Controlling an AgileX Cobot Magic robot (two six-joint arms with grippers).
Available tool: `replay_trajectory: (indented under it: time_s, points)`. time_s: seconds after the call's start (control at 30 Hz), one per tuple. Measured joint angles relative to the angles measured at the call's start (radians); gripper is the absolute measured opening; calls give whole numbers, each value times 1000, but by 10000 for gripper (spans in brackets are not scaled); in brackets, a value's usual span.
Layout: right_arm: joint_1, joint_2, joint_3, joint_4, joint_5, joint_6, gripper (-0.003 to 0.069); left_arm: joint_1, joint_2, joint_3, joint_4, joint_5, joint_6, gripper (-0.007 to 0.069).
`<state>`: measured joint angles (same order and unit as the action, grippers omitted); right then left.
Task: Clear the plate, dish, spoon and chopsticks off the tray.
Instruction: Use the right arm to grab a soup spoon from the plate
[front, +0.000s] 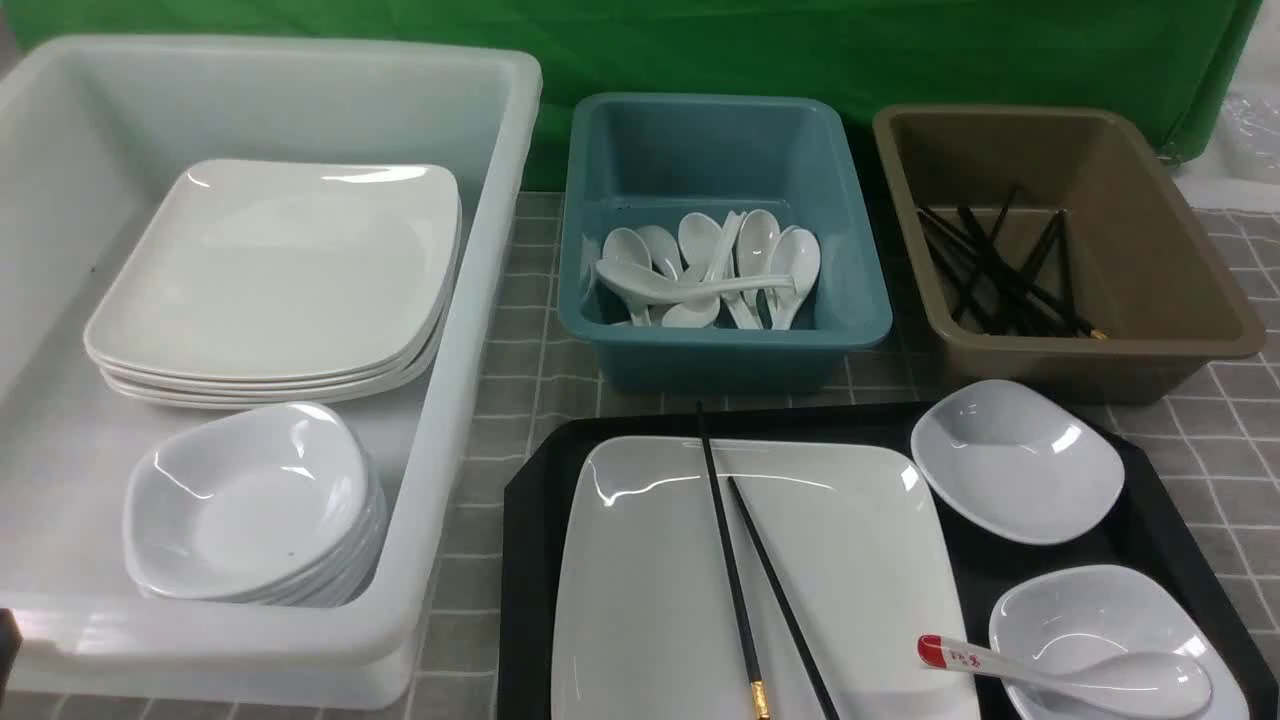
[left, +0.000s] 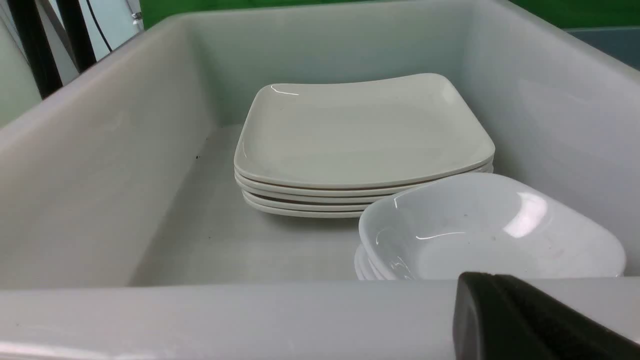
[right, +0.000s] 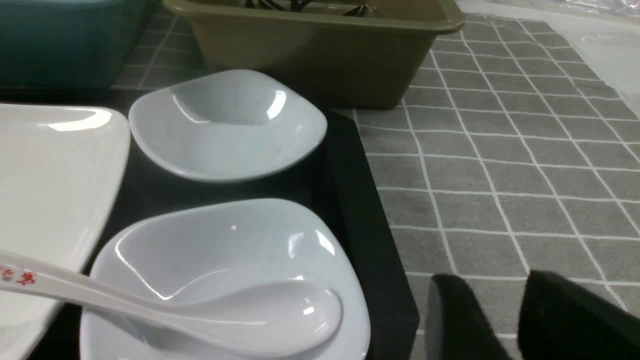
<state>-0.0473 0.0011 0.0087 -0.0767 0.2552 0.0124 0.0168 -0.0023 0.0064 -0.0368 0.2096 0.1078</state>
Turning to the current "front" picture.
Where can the large white rectangular plate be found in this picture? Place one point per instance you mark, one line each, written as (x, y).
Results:
(644, 621)

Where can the black chopstick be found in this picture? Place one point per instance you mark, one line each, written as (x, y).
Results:
(759, 700)
(819, 686)

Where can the white bowl tray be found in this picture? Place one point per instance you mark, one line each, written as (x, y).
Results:
(1017, 464)
(1076, 617)

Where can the white spoon red handle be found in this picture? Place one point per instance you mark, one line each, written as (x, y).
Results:
(1147, 685)

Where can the white spoon lying across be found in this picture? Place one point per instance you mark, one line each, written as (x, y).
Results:
(634, 282)

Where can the white spoon far left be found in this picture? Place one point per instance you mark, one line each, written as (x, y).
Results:
(627, 246)

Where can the white spoon far right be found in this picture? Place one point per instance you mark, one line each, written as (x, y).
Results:
(796, 254)

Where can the teal plastic bin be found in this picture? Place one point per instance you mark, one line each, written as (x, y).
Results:
(651, 159)

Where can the black chopsticks pile in bin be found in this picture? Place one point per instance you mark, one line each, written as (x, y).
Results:
(1034, 299)

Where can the stack of white bowls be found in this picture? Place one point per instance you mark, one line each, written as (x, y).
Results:
(276, 506)

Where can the large white plastic tub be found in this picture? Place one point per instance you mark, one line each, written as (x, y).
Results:
(95, 129)

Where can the stack of white plates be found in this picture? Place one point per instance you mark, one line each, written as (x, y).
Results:
(272, 281)

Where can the brown plastic bin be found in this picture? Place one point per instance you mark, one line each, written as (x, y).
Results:
(1144, 270)

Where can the black serving tray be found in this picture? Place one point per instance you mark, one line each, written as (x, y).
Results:
(1145, 532)

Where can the green backdrop cloth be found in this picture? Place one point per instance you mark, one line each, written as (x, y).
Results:
(1163, 65)

